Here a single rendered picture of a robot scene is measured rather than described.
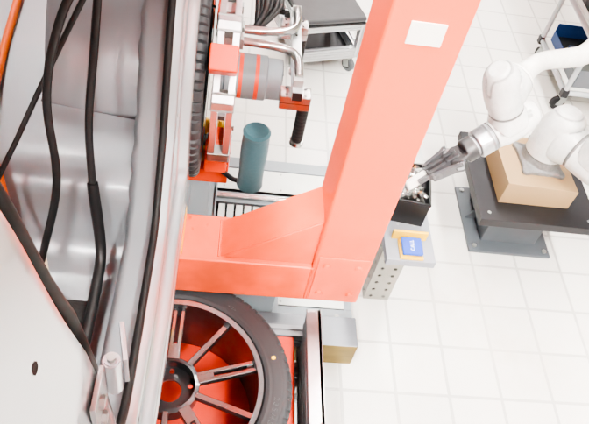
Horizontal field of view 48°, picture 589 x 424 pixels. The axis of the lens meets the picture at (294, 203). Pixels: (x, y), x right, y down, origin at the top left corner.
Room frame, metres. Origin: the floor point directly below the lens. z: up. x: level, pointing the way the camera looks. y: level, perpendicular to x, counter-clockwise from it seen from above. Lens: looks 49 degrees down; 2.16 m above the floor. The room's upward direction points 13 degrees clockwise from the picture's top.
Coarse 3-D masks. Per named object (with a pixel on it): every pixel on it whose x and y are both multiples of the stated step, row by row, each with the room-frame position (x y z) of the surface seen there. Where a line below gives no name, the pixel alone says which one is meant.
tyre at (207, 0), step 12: (204, 0) 1.50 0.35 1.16; (204, 12) 1.47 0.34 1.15; (204, 24) 1.44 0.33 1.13; (204, 36) 1.42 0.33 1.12; (204, 48) 1.39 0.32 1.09; (204, 60) 1.37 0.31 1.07; (204, 72) 1.36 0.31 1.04; (204, 84) 1.38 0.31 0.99; (192, 120) 1.29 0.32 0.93; (192, 132) 1.28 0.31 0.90; (204, 132) 1.63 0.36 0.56; (192, 144) 1.28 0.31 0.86; (192, 156) 1.28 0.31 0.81; (192, 168) 1.30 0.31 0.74
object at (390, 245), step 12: (396, 228) 1.50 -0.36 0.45; (408, 228) 1.52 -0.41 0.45; (420, 228) 1.53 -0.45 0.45; (384, 240) 1.44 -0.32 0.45; (396, 240) 1.45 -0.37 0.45; (384, 252) 1.40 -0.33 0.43; (396, 252) 1.40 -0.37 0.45; (432, 252) 1.43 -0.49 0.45; (396, 264) 1.37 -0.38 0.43; (408, 264) 1.37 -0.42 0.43; (420, 264) 1.38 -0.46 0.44; (432, 264) 1.39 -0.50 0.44
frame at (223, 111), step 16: (224, 0) 1.59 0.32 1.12; (240, 0) 1.61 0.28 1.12; (224, 16) 1.52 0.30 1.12; (240, 16) 1.53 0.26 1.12; (224, 32) 1.48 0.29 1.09; (240, 32) 1.49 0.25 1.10; (224, 96) 1.36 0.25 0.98; (224, 112) 1.35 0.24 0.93; (224, 128) 1.35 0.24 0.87; (208, 144) 1.37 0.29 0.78; (224, 144) 1.35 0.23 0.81; (224, 160) 1.35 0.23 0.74
